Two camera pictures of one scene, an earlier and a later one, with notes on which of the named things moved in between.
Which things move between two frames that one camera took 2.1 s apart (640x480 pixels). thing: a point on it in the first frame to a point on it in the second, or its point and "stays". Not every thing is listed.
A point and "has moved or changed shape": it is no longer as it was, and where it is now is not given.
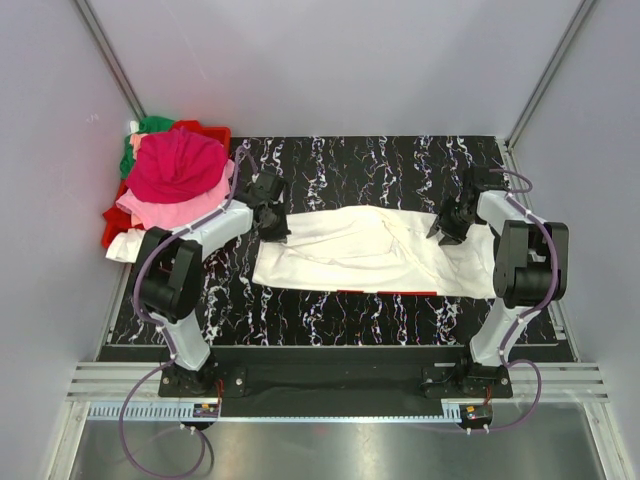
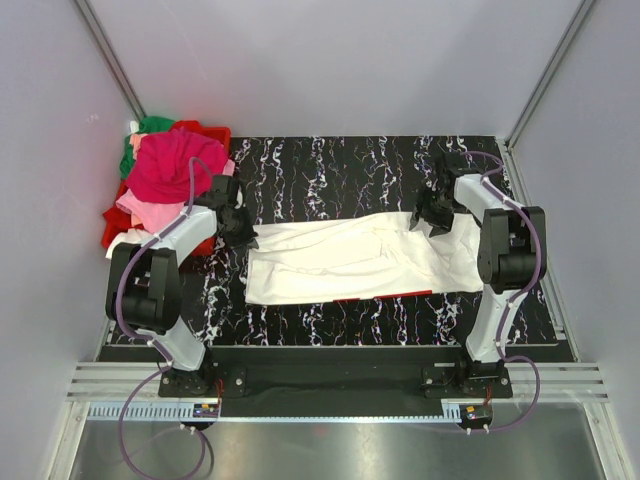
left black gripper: [281, 232] to [247, 238]
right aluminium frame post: [581, 12] stays
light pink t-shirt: [176, 214] stays
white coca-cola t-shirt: [378, 249] has moved or changed shape
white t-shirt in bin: [126, 246] stays
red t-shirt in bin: [116, 222] stays
